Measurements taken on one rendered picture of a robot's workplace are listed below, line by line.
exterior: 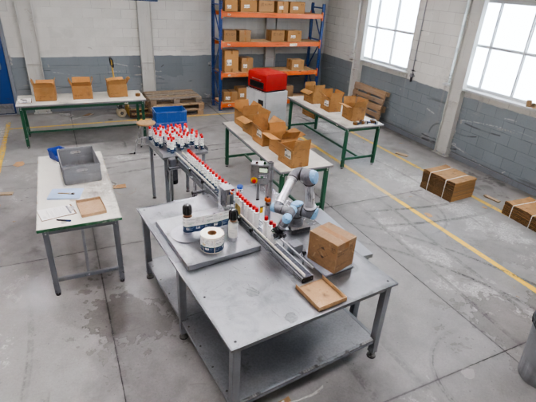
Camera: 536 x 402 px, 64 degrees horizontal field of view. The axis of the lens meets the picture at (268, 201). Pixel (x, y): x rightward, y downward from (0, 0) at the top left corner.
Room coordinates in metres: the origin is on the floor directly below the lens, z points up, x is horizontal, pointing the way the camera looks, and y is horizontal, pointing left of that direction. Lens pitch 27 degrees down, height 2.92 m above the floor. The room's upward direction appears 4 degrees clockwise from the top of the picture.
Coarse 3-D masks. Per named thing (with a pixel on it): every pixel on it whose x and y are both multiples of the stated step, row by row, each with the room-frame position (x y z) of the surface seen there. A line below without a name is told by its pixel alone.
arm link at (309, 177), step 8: (304, 168) 3.39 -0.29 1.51; (304, 176) 3.33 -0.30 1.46; (312, 176) 3.31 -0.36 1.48; (304, 184) 3.36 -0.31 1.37; (312, 184) 3.34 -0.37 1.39; (312, 192) 3.38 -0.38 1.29; (312, 200) 3.40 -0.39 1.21; (304, 208) 3.44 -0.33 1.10; (312, 208) 3.41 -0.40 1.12; (304, 216) 3.44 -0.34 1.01; (312, 216) 3.40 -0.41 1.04
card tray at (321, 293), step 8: (320, 280) 2.74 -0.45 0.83; (328, 280) 2.70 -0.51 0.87; (296, 288) 2.62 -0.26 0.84; (304, 288) 2.62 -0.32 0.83; (312, 288) 2.63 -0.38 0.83; (320, 288) 2.64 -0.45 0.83; (328, 288) 2.64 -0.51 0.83; (336, 288) 2.62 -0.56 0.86; (304, 296) 2.53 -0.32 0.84; (312, 296) 2.54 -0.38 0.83; (320, 296) 2.54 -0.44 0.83; (328, 296) 2.55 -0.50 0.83; (336, 296) 2.55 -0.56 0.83; (344, 296) 2.53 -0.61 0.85; (312, 304) 2.44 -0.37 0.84; (320, 304) 2.45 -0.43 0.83; (328, 304) 2.41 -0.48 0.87; (336, 304) 2.46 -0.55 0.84
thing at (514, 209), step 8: (512, 200) 5.79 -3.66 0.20; (520, 200) 5.81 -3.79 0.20; (528, 200) 5.83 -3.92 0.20; (504, 208) 5.74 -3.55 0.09; (512, 208) 5.61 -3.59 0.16; (520, 208) 5.52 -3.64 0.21; (528, 208) 5.55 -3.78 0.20; (512, 216) 5.59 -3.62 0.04; (520, 216) 5.48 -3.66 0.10; (528, 216) 5.37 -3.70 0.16; (528, 224) 5.33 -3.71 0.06
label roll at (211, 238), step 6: (204, 228) 3.10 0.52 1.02; (210, 228) 3.11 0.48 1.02; (216, 228) 3.12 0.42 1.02; (204, 234) 3.00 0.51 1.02; (210, 234) 3.01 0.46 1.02; (216, 234) 3.01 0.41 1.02; (222, 234) 3.02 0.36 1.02; (204, 240) 2.96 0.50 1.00; (210, 240) 2.94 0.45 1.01; (216, 240) 2.96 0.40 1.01; (222, 240) 3.00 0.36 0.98; (204, 246) 2.96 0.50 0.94; (210, 246) 2.94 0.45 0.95; (216, 246) 2.96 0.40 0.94; (222, 246) 3.00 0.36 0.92; (204, 252) 2.96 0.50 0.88; (210, 252) 2.94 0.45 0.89; (216, 252) 2.96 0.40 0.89
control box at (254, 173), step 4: (252, 160) 3.59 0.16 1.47; (252, 164) 3.50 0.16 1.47; (256, 164) 3.50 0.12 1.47; (260, 164) 3.51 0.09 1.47; (252, 168) 3.50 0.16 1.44; (256, 168) 3.50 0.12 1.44; (268, 168) 3.49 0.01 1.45; (252, 172) 3.50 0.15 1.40; (256, 172) 3.50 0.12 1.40; (268, 172) 3.49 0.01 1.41; (252, 176) 3.50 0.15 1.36; (256, 176) 3.50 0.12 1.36; (268, 176) 3.49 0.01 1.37; (256, 180) 3.49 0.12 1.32; (260, 180) 3.49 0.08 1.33; (264, 180) 3.49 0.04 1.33; (268, 180) 3.49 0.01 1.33
